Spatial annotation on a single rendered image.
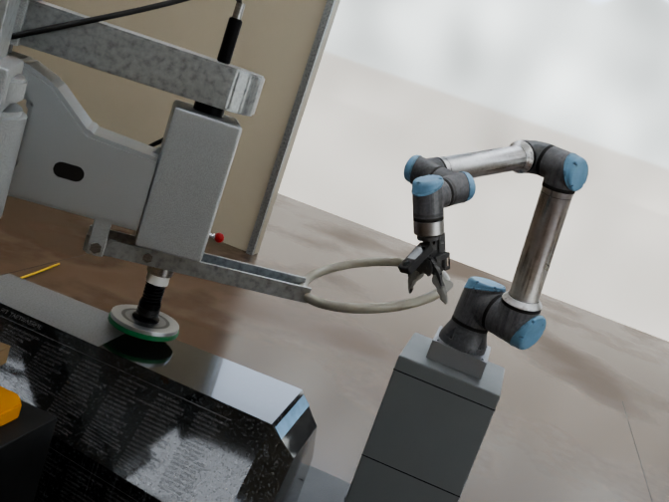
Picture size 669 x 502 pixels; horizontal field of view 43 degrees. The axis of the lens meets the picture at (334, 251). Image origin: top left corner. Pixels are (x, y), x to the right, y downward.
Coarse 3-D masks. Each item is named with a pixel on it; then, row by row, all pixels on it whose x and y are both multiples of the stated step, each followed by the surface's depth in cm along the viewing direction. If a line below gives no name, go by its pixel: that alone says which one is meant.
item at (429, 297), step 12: (336, 264) 288; (348, 264) 290; (360, 264) 291; (372, 264) 291; (384, 264) 291; (396, 264) 289; (312, 276) 279; (444, 276) 268; (312, 300) 257; (324, 300) 254; (408, 300) 249; (420, 300) 251; (432, 300) 254; (348, 312) 249; (360, 312) 248; (372, 312) 248; (384, 312) 248
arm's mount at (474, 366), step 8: (440, 328) 338; (432, 344) 321; (440, 344) 320; (432, 352) 321; (440, 352) 321; (448, 352) 320; (456, 352) 319; (488, 352) 330; (432, 360) 322; (440, 360) 321; (448, 360) 320; (456, 360) 319; (464, 360) 319; (472, 360) 318; (480, 360) 318; (456, 368) 320; (464, 368) 319; (472, 368) 318; (480, 368) 318; (480, 376) 318
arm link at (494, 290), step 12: (468, 288) 319; (480, 288) 316; (492, 288) 315; (504, 288) 319; (468, 300) 319; (480, 300) 316; (492, 300) 314; (456, 312) 323; (468, 312) 319; (480, 312) 315; (468, 324) 319; (480, 324) 317
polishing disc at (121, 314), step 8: (112, 312) 256; (120, 312) 258; (128, 312) 260; (160, 312) 270; (120, 320) 252; (128, 320) 254; (136, 320) 256; (160, 320) 263; (168, 320) 265; (128, 328) 250; (136, 328) 250; (144, 328) 252; (152, 328) 254; (160, 328) 256; (168, 328) 258; (176, 328) 261; (152, 336) 251; (160, 336) 253; (168, 336) 255
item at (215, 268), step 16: (112, 240) 246; (128, 240) 258; (112, 256) 247; (128, 256) 248; (144, 256) 248; (160, 256) 249; (208, 256) 263; (176, 272) 252; (192, 272) 253; (208, 272) 253; (224, 272) 254; (240, 272) 255; (256, 272) 268; (272, 272) 269; (256, 288) 258; (272, 288) 258; (288, 288) 259; (304, 288) 260
